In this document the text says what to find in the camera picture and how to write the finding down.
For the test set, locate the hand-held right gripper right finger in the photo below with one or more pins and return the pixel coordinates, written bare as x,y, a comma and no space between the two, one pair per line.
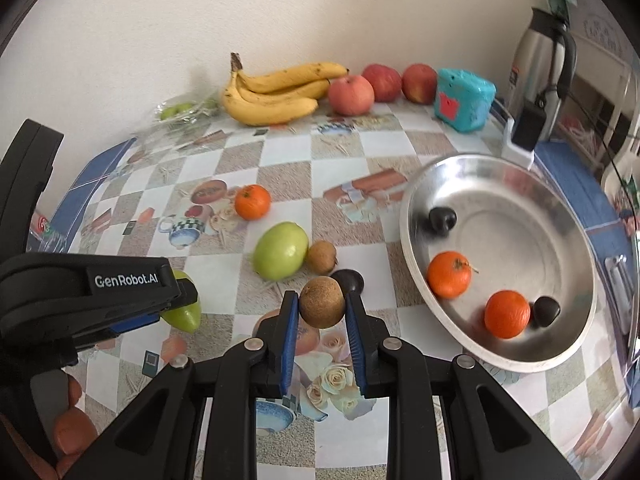
356,345

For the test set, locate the yellow banana bunch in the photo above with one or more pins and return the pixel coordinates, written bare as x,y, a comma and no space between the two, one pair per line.
270,110

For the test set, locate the clear plastic clamshell container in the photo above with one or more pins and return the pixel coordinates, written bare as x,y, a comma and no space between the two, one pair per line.
195,112

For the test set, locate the elongated green mango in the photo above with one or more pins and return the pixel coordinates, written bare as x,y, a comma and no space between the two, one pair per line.
187,317

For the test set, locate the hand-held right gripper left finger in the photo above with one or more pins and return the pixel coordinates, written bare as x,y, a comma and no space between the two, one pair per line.
290,340

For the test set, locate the brown round fruit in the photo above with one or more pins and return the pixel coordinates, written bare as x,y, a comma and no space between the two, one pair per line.
322,302
321,257

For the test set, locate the round metal plate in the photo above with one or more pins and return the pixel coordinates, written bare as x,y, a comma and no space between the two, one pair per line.
500,220

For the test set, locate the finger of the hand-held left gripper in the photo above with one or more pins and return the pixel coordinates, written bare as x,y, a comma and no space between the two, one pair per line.
186,294
135,324

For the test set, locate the dark purple plum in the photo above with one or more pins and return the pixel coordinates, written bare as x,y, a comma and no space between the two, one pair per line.
351,279
545,311
442,220

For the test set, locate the person's left hand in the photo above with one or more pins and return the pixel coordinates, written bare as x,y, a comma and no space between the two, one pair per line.
75,430

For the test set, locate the small green fruit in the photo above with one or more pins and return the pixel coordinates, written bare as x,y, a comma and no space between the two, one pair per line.
169,114
184,108

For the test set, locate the round green mango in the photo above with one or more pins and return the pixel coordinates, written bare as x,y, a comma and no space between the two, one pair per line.
280,250

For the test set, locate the orange with stem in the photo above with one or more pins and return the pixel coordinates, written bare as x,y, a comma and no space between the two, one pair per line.
448,275

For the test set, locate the steel thermos jug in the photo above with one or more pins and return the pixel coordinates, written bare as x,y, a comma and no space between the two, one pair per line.
532,55

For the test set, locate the black power adapter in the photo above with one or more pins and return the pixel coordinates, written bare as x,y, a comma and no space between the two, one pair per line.
528,125
515,156

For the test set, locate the large orange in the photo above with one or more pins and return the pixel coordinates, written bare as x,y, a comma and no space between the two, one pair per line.
506,313

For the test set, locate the small orange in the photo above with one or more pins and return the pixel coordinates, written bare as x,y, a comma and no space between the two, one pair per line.
252,201

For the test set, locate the pale red apple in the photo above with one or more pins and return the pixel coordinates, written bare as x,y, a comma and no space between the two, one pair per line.
351,95

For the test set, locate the teal plastic box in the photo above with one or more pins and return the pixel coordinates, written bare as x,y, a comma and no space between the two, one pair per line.
465,100

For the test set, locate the checkered printed tablecloth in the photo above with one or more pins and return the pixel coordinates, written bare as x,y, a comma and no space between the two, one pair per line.
350,160

